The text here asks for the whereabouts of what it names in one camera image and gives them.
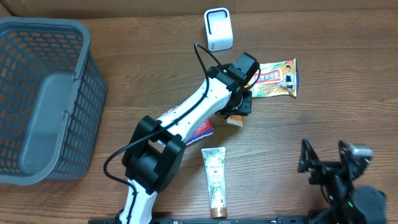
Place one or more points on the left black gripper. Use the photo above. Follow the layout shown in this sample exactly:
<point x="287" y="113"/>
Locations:
<point x="245" y="109"/>

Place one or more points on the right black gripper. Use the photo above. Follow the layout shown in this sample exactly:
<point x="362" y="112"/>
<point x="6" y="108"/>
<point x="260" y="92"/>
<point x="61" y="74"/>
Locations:
<point x="308" y="162"/>

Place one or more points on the orange Kleenex tissue pack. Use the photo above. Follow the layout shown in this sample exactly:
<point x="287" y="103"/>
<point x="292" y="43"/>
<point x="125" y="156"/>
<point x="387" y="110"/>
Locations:
<point x="235" y="120"/>

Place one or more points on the red purple pad pack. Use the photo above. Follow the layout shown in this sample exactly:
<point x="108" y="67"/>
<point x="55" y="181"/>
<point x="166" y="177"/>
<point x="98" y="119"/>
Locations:
<point x="203" y="130"/>

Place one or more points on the white cream tube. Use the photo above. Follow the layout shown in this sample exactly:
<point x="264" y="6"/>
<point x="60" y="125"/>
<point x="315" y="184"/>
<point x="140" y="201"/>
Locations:
<point x="214" y="162"/>

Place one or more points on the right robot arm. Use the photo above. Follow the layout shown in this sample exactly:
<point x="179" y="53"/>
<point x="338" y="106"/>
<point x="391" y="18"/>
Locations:
<point x="348" y="204"/>

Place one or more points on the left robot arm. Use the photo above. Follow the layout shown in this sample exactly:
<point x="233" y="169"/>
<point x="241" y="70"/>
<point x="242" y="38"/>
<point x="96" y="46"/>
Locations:
<point x="154" y="154"/>

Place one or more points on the white barcode scanner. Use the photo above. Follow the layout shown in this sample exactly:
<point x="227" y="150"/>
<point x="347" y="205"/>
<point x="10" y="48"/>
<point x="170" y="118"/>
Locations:
<point x="218" y="26"/>

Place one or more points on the grey plastic shopping basket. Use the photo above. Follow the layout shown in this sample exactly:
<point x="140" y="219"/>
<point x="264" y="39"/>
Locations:
<point x="52" y="98"/>

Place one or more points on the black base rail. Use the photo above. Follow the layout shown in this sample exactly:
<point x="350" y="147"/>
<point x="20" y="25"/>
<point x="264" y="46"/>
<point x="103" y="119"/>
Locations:
<point x="281" y="219"/>

